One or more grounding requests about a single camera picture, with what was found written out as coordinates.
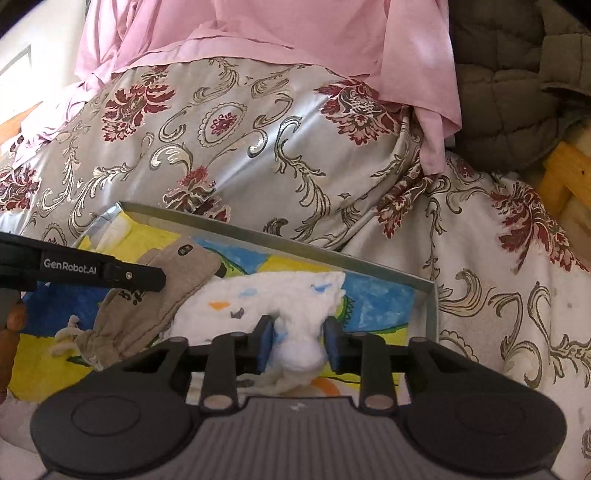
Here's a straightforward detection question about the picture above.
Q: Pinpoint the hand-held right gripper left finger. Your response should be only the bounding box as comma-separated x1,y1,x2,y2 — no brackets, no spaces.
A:
115,315,273,411

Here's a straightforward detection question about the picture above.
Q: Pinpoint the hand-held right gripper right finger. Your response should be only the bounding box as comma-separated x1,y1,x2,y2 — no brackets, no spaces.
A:
322,318,467,411

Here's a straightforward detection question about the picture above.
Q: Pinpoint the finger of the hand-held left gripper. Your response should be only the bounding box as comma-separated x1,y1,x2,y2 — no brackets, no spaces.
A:
104,259,168,295

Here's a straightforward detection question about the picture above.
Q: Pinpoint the beige frilly sock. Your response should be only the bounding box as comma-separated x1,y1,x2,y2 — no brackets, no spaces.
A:
55,235,222,372

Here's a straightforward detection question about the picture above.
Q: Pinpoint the white patterned cloth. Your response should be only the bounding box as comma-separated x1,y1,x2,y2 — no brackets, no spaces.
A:
164,270,347,398

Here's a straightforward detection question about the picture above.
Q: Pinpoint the grey tray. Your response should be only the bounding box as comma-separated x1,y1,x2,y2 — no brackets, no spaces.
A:
9,200,439,407

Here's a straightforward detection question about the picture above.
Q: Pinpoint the person's left hand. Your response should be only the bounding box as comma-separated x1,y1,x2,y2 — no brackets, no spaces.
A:
0,300,27,404

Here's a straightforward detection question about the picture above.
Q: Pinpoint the floral satin blanket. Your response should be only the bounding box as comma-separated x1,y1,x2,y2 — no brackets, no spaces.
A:
0,58,591,480

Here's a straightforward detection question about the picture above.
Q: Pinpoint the window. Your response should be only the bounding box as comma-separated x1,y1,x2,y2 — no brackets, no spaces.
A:
0,44,34,88

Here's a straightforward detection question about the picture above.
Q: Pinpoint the pink bed sheet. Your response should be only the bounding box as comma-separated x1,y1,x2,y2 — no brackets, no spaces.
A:
14,0,462,174

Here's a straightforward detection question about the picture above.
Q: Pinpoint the brown quilted jacket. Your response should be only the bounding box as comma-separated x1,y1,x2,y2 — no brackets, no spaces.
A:
445,0,591,174

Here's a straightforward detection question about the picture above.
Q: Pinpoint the wooden bed rail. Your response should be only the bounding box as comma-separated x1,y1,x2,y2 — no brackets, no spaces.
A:
0,102,42,139

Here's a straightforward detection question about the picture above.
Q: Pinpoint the wooden bunk frame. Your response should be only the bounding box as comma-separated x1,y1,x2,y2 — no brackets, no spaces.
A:
538,141,591,217

